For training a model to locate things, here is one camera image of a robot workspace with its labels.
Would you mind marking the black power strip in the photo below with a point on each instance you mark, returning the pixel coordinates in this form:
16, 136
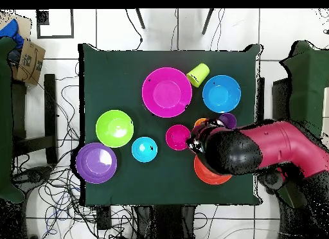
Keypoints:
104, 218

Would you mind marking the black frame stand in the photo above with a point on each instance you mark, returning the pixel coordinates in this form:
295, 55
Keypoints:
50, 108

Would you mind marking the large green bowl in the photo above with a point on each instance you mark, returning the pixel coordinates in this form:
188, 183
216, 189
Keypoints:
114, 128

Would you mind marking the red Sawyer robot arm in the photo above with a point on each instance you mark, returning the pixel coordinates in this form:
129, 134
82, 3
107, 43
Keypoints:
282, 146

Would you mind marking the black cabinet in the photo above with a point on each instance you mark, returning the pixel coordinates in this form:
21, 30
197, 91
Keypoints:
280, 100

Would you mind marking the cardboard box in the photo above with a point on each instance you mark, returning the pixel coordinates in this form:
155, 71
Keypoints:
29, 61

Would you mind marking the black tripod leg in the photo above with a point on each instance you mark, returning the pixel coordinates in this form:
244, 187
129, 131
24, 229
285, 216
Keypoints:
207, 21
140, 19

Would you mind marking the white box stack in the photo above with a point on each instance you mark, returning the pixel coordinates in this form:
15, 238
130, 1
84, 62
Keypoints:
326, 108

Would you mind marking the large orange-red bowl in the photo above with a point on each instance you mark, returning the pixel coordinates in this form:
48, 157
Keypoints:
205, 176

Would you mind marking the grey pedestal foot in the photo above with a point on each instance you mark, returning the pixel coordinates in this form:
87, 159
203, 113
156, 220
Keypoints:
271, 181
33, 174

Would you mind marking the dark green tablecloth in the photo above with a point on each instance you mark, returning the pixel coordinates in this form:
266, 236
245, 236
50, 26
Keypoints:
115, 82

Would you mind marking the purple cup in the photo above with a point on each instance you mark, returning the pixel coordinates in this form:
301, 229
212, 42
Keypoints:
229, 119

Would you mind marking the neighbouring green covered table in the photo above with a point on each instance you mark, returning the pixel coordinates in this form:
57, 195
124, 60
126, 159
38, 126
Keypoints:
5, 120
308, 90

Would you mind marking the green cup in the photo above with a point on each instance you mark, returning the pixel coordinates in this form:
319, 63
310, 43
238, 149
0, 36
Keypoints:
198, 75

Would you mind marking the large blue bowl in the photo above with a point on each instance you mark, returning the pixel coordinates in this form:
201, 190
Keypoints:
221, 94

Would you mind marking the small red-pink bowl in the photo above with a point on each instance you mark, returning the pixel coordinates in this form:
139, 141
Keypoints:
176, 137

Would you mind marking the blue cloth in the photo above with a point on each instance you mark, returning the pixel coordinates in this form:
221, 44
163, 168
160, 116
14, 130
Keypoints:
10, 30

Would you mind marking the orange cup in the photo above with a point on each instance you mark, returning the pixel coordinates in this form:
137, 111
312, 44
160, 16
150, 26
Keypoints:
200, 121

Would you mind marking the small blue bowl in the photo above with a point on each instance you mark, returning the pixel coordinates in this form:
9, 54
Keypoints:
144, 149

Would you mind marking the large purple bowl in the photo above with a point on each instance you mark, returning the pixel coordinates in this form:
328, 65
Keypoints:
95, 163

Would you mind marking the large pink bowl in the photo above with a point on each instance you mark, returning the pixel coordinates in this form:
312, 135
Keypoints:
167, 92

